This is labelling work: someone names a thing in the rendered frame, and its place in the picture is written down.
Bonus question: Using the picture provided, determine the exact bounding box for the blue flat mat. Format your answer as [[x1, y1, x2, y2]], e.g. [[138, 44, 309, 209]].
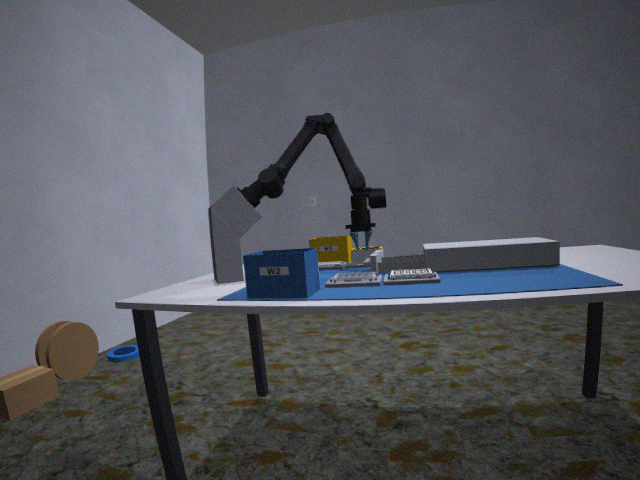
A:
[[217, 264, 623, 301]]

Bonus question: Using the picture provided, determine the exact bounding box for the blue open-top tray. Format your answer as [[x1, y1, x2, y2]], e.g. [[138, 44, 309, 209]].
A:
[[243, 248, 320, 298]]

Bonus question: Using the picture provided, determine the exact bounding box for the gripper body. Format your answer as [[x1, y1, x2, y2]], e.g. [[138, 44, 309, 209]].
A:
[[345, 208, 374, 232]]

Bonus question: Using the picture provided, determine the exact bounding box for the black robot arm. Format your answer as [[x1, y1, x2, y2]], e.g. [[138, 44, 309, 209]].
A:
[[237, 113, 386, 212]]

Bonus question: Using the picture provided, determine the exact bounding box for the white multiwell plate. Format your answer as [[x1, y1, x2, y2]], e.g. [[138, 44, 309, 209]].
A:
[[390, 269, 434, 280]]

